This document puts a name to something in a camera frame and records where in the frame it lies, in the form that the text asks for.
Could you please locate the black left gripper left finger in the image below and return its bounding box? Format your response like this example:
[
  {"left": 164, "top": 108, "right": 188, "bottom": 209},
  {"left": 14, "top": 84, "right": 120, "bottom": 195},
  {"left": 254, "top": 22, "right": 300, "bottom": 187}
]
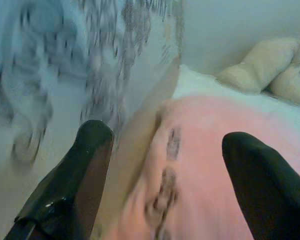
[{"left": 3, "top": 119, "right": 115, "bottom": 240}]

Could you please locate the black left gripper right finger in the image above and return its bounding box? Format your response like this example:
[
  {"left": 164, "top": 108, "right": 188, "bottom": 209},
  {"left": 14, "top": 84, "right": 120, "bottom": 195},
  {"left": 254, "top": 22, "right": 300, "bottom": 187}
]
[{"left": 221, "top": 131, "right": 300, "bottom": 240}]

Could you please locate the pink pillow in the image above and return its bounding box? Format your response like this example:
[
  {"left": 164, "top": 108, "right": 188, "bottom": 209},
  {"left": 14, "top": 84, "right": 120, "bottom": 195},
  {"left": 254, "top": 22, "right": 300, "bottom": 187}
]
[{"left": 116, "top": 96, "right": 300, "bottom": 240}]

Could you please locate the white quilted mattress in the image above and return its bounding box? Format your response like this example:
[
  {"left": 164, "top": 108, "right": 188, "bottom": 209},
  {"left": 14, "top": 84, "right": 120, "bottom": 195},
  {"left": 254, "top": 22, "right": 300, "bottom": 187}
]
[{"left": 171, "top": 63, "right": 300, "bottom": 127}]

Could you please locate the cream plush toy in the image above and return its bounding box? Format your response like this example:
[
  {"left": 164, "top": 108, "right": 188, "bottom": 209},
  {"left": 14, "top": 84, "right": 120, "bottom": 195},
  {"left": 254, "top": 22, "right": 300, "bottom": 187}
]
[{"left": 215, "top": 37, "right": 300, "bottom": 105}]

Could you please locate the grey patterned curtain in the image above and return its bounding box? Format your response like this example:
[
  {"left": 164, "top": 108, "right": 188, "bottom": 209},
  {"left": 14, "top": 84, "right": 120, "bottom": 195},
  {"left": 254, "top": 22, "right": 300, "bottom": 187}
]
[{"left": 0, "top": 0, "right": 186, "bottom": 166}]

